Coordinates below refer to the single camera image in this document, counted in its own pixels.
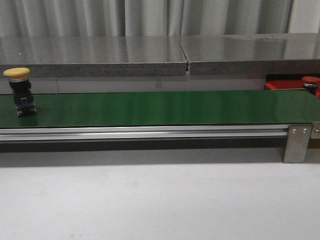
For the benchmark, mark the grey stone slab right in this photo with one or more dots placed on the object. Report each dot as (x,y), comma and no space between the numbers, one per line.
(255,54)

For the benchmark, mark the red plastic tray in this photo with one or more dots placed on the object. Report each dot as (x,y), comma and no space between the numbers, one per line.
(287,84)

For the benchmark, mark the grey curtain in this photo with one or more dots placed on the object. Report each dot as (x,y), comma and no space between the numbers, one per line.
(112,18)

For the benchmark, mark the steel conveyor support bracket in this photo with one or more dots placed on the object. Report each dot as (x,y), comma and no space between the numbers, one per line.
(303,143)

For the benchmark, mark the green conveyor belt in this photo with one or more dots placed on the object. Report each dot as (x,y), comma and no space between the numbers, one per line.
(179,108)

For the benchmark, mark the aluminium conveyor frame rail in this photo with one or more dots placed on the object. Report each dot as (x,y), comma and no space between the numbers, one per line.
(141,132)

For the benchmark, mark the grey stone slab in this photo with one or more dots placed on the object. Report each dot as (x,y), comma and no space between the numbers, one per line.
(94,56)
(255,54)

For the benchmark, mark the grey stone slab left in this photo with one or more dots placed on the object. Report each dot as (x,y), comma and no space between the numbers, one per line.
(94,56)

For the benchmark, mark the yellow push button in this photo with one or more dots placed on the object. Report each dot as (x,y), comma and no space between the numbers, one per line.
(21,90)

